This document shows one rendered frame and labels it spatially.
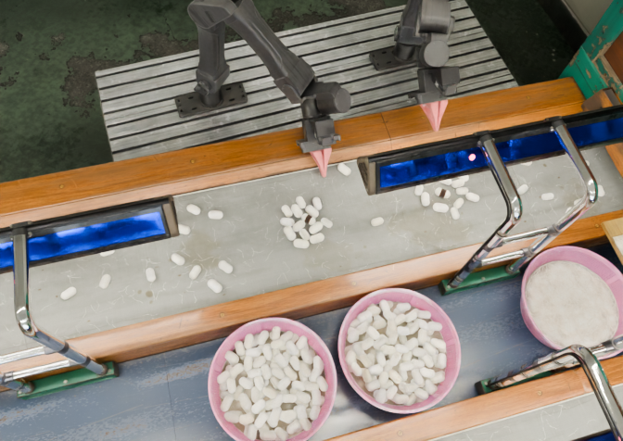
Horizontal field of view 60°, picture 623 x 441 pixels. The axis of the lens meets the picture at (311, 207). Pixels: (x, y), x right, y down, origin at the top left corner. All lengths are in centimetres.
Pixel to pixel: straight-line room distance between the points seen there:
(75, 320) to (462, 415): 85
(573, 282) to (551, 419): 33
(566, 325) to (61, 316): 114
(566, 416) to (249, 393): 68
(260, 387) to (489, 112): 93
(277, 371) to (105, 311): 40
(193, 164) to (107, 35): 150
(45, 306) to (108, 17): 180
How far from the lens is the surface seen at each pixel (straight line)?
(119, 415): 130
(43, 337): 97
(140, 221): 95
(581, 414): 135
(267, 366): 120
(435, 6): 133
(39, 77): 271
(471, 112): 153
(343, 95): 126
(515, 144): 110
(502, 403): 126
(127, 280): 130
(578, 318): 142
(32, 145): 250
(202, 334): 122
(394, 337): 124
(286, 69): 124
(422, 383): 124
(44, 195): 142
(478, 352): 136
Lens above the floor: 193
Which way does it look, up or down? 64 degrees down
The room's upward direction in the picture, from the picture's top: 7 degrees clockwise
